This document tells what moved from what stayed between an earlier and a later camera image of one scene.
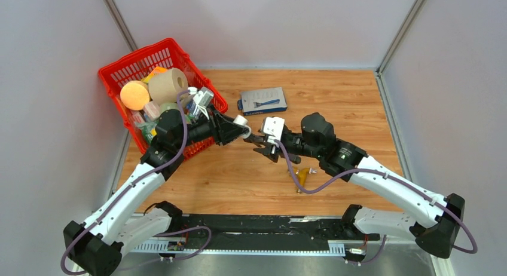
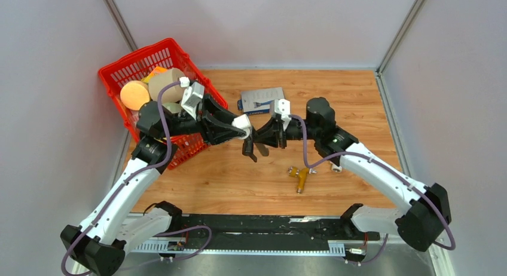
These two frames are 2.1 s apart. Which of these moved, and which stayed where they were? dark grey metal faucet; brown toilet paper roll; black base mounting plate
Moved: dark grey metal faucet
Stayed: black base mounting plate; brown toilet paper roll
